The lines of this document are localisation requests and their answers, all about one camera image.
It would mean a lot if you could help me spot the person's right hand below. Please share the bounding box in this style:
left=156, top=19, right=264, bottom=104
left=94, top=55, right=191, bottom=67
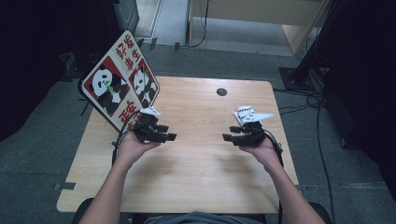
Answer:
left=238, top=136, right=283, bottom=171

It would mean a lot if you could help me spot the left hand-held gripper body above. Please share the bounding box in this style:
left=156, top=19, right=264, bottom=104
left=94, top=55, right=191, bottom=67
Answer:
left=133, top=106, right=166, bottom=145

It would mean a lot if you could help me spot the grey cabinet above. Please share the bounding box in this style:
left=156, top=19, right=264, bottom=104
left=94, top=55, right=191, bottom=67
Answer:
left=110, top=0, right=140, bottom=35

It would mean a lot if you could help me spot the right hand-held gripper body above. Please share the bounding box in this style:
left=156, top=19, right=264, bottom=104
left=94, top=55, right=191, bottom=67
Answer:
left=233, top=105, right=275, bottom=147

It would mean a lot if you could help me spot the black tape piece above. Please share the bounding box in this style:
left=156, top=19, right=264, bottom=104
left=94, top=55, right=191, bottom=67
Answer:
left=52, top=181, right=78, bottom=191

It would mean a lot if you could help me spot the right hand-held gripper cable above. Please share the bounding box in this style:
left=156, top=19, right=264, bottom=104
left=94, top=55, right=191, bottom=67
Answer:
left=264, top=127, right=285, bottom=224

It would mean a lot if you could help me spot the dark curtain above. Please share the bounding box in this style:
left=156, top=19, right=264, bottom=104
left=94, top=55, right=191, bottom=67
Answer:
left=323, top=0, right=396, bottom=203
left=0, top=0, right=116, bottom=143

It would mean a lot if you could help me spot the black floor cable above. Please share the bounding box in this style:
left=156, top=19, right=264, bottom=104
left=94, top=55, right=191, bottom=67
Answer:
left=273, top=87, right=337, bottom=224

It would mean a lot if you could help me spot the person's left hand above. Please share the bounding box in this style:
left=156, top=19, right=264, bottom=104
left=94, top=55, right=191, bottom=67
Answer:
left=116, top=131, right=163, bottom=171

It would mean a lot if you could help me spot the black hanging cable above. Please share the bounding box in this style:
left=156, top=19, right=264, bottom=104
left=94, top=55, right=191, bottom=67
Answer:
left=186, top=0, right=210, bottom=49

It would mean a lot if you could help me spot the dark board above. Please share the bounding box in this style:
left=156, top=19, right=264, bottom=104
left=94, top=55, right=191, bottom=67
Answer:
left=78, top=29, right=161, bottom=133

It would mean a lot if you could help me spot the left hand-held gripper cable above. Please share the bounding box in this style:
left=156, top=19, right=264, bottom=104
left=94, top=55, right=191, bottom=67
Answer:
left=111, top=110, right=143, bottom=166

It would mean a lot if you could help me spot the black metal stand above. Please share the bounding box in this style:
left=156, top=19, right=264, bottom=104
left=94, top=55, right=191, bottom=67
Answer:
left=277, top=0, right=347, bottom=93

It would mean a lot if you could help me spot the hand-held gripper cable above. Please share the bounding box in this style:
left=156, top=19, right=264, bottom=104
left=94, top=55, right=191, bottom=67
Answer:
left=111, top=110, right=143, bottom=166
left=264, top=127, right=285, bottom=224

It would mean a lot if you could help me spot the person's grey shirt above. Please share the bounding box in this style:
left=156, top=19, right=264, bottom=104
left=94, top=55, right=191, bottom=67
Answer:
left=143, top=210, right=267, bottom=224

